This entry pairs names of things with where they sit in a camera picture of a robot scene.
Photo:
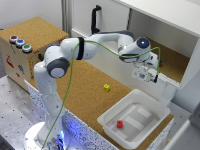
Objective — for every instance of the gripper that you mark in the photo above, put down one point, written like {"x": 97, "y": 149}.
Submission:
{"x": 142, "y": 72}

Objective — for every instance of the yellow block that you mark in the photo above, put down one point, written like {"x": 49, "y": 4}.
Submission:
{"x": 106, "y": 87}

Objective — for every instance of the red button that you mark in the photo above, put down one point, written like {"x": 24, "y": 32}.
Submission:
{"x": 14, "y": 38}

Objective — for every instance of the wooden drawer box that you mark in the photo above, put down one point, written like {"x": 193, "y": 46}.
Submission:
{"x": 33, "y": 31}

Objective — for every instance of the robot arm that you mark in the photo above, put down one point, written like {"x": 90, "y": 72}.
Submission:
{"x": 53, "y": 83}

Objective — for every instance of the white cabinet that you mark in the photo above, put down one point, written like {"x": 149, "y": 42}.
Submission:
{"x": 173, "y": 10}

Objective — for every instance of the white sliding door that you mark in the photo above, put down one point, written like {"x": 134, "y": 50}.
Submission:
{"x": 113, "y": 16}

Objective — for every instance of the white plastic box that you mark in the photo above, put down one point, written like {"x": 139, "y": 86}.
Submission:
{"x": 133, "y": 130}

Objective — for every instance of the pink block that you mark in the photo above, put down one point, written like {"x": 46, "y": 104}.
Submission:
{"x": 120, "y": 124}

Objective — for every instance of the blue button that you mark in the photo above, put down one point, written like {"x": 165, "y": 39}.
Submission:
{"x": 20, "y": 42}

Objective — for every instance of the green button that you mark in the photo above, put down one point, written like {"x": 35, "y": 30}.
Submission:
{"x": 26, "y": 47}

